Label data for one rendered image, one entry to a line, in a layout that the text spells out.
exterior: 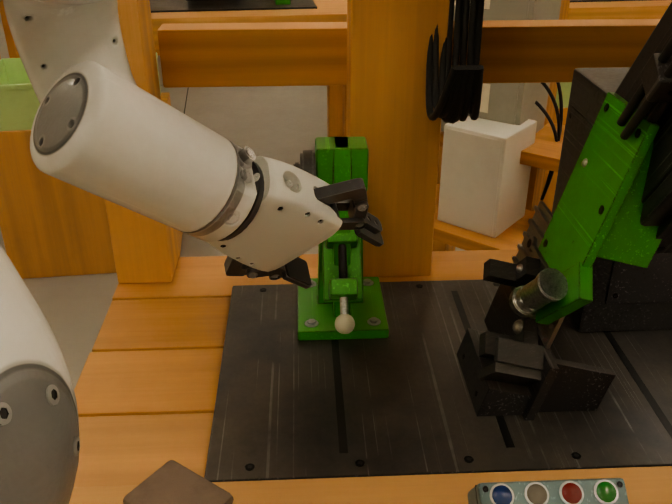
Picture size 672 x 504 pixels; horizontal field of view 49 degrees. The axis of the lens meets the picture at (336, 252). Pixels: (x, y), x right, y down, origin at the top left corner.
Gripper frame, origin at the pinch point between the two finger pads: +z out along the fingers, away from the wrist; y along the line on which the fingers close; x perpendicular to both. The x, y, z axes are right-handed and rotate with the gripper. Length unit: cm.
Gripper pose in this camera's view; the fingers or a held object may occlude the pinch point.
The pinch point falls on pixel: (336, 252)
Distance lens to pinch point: 73.4
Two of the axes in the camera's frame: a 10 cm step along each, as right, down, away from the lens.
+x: 2.1, 8.4, -5.1
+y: -7.8, 4.6, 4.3
